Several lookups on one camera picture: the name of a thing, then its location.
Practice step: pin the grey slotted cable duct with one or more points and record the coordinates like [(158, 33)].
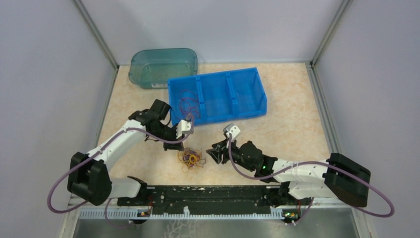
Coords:
[(134, 214)]

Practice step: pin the teal transparent plastic tub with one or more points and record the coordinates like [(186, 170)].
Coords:
[(151, 69)]

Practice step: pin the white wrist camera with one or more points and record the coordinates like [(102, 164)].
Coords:
[(231, 131), (183, 128)]

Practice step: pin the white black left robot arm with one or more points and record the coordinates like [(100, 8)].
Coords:
[(89, 176)]

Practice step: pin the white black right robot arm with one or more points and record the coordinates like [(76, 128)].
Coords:
[(336, 177)]

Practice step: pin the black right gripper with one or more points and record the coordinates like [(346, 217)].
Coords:
[(216, 153)]

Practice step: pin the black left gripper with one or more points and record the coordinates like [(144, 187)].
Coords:
[(173, 146)]

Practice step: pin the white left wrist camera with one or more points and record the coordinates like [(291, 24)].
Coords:
[(183, 128)]

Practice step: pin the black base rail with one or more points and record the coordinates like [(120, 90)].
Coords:
[(213, 200)]

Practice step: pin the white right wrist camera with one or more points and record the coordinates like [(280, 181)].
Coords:
[(231, 131)]

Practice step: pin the blue three-compartment plastic bin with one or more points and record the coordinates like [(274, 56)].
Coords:
[(217, 97)]

